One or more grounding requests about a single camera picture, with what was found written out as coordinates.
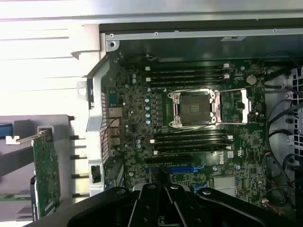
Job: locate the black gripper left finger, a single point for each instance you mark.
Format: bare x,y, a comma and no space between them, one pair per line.
99,203

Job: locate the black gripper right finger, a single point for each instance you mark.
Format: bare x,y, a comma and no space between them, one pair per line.
225,205

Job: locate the silver chipset heatsink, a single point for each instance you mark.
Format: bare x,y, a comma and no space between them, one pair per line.
223,184

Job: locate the short blue expansion slot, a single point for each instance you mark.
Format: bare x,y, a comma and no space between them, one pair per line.
197,186

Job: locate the long blue expansion slot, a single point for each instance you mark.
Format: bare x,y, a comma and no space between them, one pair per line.
182,169

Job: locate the black RAM slot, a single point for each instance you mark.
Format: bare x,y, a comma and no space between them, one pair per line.
184,84
189,144
189,150
184,78
184,72
184,67
189,138
189,133

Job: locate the grey printed parts rack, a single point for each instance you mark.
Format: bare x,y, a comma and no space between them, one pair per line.
65,142

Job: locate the CPU socket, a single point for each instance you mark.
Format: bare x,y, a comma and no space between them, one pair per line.
194,108

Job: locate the metal socket cover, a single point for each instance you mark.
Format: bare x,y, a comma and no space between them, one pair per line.
247,104

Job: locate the open dark PC case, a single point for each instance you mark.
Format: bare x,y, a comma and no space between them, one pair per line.
94,99

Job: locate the green motherboard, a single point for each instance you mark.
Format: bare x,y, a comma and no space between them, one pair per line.
132,99

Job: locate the hard disk drive blue label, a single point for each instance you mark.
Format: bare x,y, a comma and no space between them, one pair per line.
4,130

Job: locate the silver coin battery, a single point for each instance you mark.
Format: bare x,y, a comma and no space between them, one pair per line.
251,80

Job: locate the perforated metal drive cage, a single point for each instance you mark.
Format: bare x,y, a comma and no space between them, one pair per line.
277,82

